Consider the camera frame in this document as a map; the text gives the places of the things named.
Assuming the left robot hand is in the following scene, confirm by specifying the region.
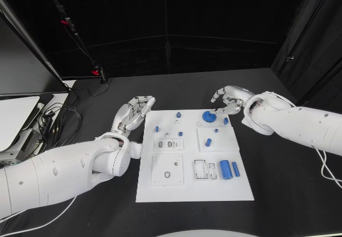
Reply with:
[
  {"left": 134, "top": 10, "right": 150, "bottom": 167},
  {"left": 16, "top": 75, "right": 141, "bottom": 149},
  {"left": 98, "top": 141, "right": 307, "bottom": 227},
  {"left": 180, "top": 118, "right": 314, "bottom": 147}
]
[{"left": 111, "top": 95, "right": 155, "bottom": 135}]

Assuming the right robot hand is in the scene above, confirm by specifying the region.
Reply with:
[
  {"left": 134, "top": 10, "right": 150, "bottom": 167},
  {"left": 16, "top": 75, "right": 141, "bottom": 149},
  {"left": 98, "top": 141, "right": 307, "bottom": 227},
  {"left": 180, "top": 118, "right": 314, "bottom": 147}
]
[{"left": 210, "top": 85, "right": 257, "bottom": 116}]

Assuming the blue gear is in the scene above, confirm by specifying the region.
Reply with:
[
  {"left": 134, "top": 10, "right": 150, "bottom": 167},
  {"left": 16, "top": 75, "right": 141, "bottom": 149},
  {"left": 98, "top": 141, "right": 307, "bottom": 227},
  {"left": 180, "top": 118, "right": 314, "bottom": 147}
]
[{"left": 202, "top": 110, "right": 216, "bottom": 123}]

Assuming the white task board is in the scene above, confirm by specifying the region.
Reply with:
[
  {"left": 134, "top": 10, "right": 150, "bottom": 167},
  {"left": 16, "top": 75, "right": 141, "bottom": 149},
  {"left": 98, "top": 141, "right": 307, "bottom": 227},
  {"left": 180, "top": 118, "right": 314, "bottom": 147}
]
[{"left": 135, "top": 109, "right": 255, "bottom": 203}]

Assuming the thin blue cylinder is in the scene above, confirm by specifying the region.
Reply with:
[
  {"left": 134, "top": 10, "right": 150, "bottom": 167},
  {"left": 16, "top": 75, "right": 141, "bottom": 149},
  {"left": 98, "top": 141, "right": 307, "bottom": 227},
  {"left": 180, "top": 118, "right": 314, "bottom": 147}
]
[{"left": 231, "top": 161, "right": 241, "bottom": 178}]

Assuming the large blue cylinder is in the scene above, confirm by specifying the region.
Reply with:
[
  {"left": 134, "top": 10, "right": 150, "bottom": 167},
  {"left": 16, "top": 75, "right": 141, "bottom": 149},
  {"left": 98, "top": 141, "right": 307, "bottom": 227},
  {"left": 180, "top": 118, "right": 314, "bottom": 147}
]
[{"left": 219, "top": 159, "right": 233, "bottom": 180}]

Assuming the desk with equipment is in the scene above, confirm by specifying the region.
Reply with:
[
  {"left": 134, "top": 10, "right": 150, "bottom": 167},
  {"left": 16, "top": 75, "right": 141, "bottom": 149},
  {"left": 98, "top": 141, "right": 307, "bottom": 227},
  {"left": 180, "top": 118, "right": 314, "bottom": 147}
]
[{"left": 0, "top": 0, "right": 80, "bottom": 167}]

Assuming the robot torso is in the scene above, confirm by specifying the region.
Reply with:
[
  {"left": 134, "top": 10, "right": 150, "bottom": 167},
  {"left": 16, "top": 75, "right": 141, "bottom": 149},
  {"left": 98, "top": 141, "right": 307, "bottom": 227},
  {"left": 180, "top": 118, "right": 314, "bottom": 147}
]
[{"left": 155, "top": 229, "right": 259, "bottom": 237}]

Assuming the black cable with red clips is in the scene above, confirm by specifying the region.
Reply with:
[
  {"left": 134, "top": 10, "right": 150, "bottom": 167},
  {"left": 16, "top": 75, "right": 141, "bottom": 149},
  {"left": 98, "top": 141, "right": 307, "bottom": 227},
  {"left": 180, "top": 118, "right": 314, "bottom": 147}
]
[{"left": 53, "top": 0, "right": 109, "bottom": 97}]

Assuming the white cable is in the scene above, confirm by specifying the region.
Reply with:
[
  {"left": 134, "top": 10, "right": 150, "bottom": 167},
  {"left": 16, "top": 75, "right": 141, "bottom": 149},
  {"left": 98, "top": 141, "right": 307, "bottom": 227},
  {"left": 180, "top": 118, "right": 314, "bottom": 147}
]
[{"left": 313, "top": 147, "right": 342, "bottom": 188}]

